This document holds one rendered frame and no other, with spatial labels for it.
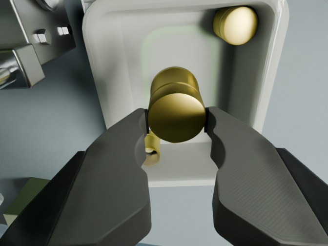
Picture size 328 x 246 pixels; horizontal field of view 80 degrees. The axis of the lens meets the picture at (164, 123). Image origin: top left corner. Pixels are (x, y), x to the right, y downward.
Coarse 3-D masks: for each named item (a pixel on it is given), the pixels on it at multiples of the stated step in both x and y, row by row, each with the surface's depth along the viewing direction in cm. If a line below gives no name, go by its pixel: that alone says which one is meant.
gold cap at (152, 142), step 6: (150, 132) 30; (144, 138) 29; (150, 138) 29; (156, 138) 29; (150, 144) 28; (156, 144) 28; (150, 150) 30; (156, 150) 27; (156, 156) 29; (144, 162) 29; (150, 162) 29; (156, 162) 29
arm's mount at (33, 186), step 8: (32, 184) 38; (40, 184) 38; (24, 192) 36; (32, 192) 37; (16, 200) 35; (24, 200) 35; (8, 208) 33; (16, 208) 34; (8, 216) 33; (16, 216) 33; (8, 224) 34
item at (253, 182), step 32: (224, 128) 9; (224, 160) 8; (256, 160) 7; (224, 192) 6; (256, 192) 6; (288, 192) 6; (224, 224) 6; (256, 224) 5; (288, 224) 5; (320, 224) 5
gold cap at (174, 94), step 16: (160, 80) 13; (176, 80) 12; (192, 80) 13; (160, 96) 10; (176, 96) 10; (192, 96) 10; (160, 112) 11; (176, 112) 11; (192, 112) 11; (160, 128) 11; (176, 128) 11; (192, 128) 11
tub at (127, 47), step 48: (96, 0) 16; (144, 0) 15; (192, 0) 15; (240, 0) 15; (96, 48) 17; (144, 48) 24; (192, 48) 24; (240, 48) 23; (144, 96) 28; (240, 96) 24; (192, 144) 32
